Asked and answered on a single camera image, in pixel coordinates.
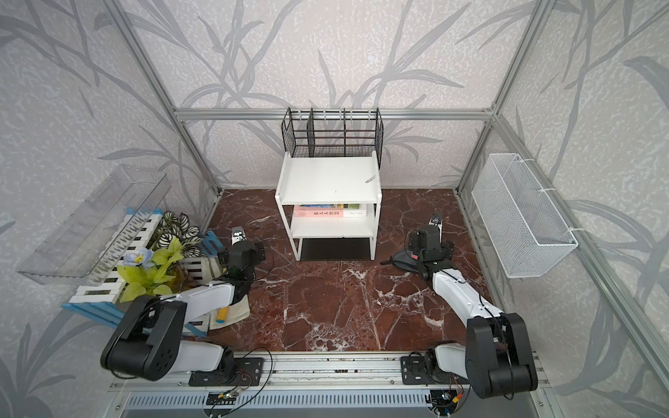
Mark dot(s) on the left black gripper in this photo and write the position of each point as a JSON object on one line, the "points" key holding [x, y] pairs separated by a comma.
{"points": [[258, 252]]}

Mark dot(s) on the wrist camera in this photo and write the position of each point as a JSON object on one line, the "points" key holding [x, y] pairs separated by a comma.
{"points": [[436, 220], [237, 235]]}

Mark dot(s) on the yellow item on beige cloth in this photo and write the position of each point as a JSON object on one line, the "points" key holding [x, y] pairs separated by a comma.
{"points": [[224, 317]]}

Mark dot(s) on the white blue picket crate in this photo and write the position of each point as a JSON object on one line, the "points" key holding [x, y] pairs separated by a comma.
{"points": [[101, 303]]}

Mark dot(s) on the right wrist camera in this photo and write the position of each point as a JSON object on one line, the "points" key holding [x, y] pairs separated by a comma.
{"points": [[436, 220]]}

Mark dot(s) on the striped leaf plant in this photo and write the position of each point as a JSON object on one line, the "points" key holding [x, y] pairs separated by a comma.
{"points": [[180, 227]]}

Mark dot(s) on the pink fluffy cloth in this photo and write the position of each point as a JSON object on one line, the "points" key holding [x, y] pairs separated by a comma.
{"points": [[409, 261]]}

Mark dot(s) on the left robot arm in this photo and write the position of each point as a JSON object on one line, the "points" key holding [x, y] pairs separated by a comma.
{"points": [[148, 343]]}

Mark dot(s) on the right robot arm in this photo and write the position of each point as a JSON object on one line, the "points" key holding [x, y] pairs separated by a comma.
{"points": [[497, 358]]}

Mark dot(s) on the clear plastic wall tray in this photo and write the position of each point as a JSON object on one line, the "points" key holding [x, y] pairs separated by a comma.
{"points": [[86, 248]]}

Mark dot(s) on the black wire wall basket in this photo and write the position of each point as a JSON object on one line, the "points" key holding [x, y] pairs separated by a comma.
{"points": [[333, 133]]}

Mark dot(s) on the white mesh wall basket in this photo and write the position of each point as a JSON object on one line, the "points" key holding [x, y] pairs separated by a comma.
{"points": [[526, 230]]}

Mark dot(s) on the white two-tier bookshelf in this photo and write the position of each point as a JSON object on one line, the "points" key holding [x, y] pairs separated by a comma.
{"points": [[329, 181]]}

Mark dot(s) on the green artificial plant with flower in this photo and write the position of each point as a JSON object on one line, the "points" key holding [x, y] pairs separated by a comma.
{"points": [[148, 272]]}

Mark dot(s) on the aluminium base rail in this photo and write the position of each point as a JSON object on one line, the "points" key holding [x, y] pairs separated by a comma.
{"points": [[293, 370]]}

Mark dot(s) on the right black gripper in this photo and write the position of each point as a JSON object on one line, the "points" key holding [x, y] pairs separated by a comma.
{"points": [[448, 248]]}

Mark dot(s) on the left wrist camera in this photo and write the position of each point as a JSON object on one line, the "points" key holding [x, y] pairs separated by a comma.
{"points": [[237, 235]]}

